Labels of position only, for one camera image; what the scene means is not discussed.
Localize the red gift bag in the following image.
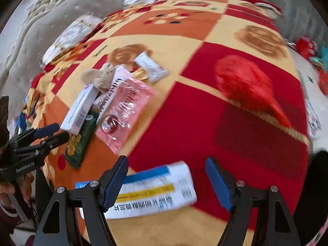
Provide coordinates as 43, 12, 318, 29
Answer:
295, 36, 318, 60

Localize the pink plastic packet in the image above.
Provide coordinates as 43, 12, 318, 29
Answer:
96, 78, 156, 154

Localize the white sachet packet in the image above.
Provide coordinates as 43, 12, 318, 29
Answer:
134, 52, 169, 83

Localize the dark green packet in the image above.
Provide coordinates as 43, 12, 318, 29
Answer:
64, 110, 98, 169

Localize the black round trash bin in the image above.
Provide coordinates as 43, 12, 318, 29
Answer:
293, 150, 327, 244

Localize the white barcode box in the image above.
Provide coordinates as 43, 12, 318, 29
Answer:
60, 84, 99, 135

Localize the white bolster pillow left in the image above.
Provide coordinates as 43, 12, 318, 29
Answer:
40, 13, 103, 67

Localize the clear plastic wrapper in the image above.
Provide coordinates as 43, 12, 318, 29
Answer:
93, 65, 131, 114

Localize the red orange patterned blanket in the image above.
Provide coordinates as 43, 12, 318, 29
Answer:
27, 0, 309, 245

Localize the red plastic bag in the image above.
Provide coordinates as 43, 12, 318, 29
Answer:
215, 55, 292, 128

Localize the cat face round stool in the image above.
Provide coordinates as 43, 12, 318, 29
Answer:
305, 99, 322, 140

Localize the white yellow-stripe medicine box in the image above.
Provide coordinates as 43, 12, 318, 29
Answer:
74, 160, 197, 219

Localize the person left hand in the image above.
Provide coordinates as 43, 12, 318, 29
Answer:
0, 172, 35, 203

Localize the beige paper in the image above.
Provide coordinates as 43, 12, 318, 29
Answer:
81, 62, 117, 93

